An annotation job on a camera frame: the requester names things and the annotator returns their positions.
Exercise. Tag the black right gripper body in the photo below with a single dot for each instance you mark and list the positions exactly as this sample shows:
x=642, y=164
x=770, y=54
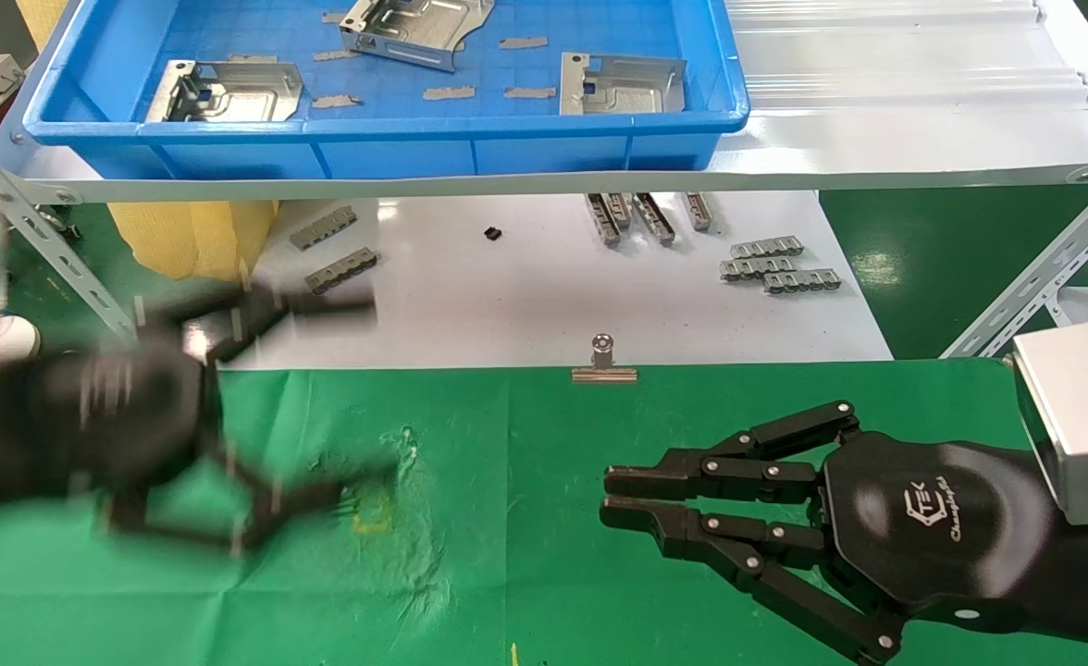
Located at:
x=933, y=527

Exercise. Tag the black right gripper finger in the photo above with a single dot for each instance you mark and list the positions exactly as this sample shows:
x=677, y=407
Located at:
x=748, y=546
x=738, y=472

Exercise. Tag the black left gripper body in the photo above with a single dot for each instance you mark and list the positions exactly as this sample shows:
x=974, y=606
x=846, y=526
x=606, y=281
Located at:
x=118, y=416

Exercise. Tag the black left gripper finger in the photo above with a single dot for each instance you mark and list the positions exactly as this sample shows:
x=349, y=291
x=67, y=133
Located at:
x=257, y=314
x=313, y=495

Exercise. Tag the stamped sheet metal bracket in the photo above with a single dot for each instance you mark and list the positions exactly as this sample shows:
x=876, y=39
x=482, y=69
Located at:
x=239, y=97
x=627, y=88
x=414, y=28

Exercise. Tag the yellow foam bag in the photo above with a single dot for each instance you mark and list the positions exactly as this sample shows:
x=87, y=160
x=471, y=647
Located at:
x=183, y=240

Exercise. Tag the white round base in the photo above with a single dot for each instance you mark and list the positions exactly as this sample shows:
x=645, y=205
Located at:
x=15, y=338

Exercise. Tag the silver binder clip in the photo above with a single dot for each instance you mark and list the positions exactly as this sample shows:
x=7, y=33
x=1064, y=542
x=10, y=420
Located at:
x=604, y=361

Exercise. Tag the perforated angle steel strut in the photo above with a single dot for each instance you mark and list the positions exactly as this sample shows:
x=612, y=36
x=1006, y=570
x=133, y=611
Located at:
x=1044, y=277
x=44, y=240

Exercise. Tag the green table cloth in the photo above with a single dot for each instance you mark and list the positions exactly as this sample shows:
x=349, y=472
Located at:
x=525, y=555

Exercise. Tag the blue plastic tray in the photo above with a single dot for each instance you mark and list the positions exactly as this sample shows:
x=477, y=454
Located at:
x=414, y=153

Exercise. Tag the metal strips group centre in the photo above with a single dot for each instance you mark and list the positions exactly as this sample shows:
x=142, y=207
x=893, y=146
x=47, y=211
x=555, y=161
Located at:
x=653, y=217

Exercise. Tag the white metal shelf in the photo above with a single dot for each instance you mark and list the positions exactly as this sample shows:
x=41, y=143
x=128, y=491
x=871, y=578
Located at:
x=877, y=139

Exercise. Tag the small grey metal rail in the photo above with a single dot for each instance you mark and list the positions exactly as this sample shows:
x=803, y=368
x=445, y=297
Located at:
x=802, y=280
x=602, y=218
x=622, y=209
x=341, y=269
x=755, y=268
x=322, y=227
x=698, y=211
x=766, y=247

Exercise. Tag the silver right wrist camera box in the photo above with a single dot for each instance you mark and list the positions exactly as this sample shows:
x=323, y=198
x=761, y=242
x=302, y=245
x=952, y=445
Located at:
x=1081, y=416

